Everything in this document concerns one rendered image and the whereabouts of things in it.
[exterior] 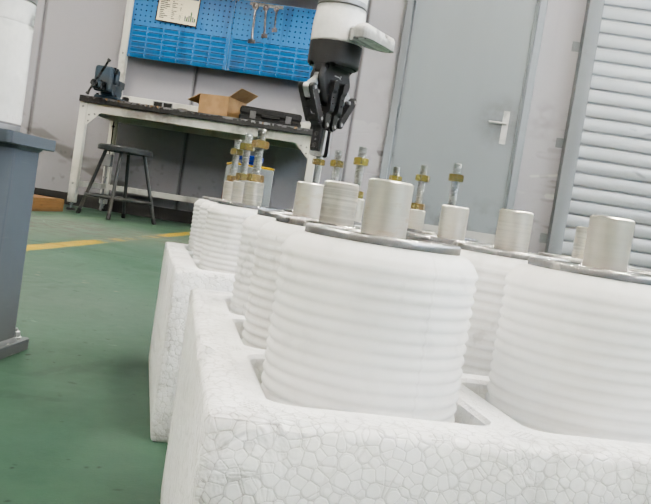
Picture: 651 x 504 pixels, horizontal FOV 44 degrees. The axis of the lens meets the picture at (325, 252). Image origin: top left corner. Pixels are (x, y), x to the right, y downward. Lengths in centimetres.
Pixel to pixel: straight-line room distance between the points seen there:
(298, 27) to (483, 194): 181
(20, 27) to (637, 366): 93
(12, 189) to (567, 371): 86
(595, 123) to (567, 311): 577
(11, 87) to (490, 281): 79
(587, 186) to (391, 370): 577
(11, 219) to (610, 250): 86
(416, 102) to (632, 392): 567
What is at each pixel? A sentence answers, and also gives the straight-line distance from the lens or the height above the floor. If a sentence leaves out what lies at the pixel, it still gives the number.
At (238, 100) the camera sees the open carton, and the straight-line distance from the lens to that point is 574.
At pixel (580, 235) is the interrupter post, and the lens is 69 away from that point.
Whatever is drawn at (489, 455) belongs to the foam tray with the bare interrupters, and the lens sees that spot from 34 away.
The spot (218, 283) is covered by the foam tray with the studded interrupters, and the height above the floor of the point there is 17.
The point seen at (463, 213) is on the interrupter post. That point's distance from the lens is 64.
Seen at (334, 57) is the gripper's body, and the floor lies 47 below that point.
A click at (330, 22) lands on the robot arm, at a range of 115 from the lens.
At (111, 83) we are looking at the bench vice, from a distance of 550.
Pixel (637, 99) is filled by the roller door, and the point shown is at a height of 138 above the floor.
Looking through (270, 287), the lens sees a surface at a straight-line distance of 47.
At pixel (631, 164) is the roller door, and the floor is 92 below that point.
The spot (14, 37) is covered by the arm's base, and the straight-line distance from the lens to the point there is 115.
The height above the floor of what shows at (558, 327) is 22.
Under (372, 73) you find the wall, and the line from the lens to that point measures 606.
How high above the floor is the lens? 26
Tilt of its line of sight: 3 degrees down
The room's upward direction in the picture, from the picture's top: 9 degrees clockwise
